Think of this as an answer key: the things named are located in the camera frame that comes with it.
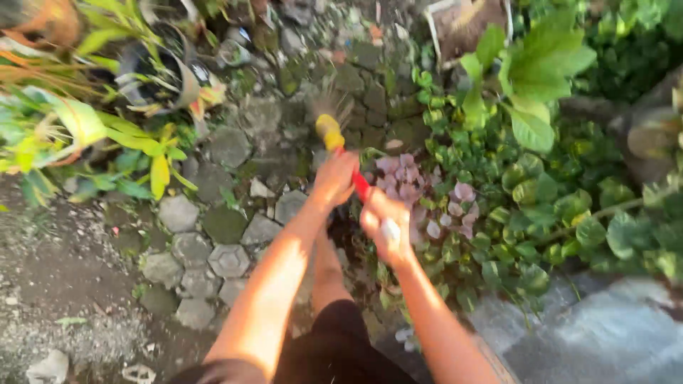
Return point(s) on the person's right hand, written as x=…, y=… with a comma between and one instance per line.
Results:
x=387, y=226

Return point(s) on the person's left hand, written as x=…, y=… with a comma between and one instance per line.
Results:
x=332, y=178

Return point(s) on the person's left fingers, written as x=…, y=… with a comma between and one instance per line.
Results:
x=347, y=162

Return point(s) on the person's right fingers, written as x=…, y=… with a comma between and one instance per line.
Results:
x=373, y=213

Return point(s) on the red and yellow stick broom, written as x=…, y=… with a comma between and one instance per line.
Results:
x=341, y=149

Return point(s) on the pale purple leaf plant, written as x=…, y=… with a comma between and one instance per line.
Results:
x=421, y=192

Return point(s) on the person's leg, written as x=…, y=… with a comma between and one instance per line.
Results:
x=328, y=272

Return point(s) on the person's black shorts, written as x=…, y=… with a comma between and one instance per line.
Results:
x=320, y=346

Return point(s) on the green ground cover plants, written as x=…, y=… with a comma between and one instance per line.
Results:
x=539, y=213

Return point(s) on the white framed wooden board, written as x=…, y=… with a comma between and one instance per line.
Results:
x=467, y=26

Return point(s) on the large-leaf green plant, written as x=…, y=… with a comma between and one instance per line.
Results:
x=525, y=74

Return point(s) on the black plant pot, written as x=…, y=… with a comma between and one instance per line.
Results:
x=160, y=69

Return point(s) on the grey concrete slab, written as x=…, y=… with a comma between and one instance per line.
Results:
x=592, y=330

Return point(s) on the yellow-green leafy plant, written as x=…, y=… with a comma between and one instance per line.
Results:
x=90, y=128

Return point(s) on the white litter scrap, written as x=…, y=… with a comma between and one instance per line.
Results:
x=138, y=373
x=49, y=368

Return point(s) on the orange-brown pot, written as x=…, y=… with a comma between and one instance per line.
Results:
x=40, y=24

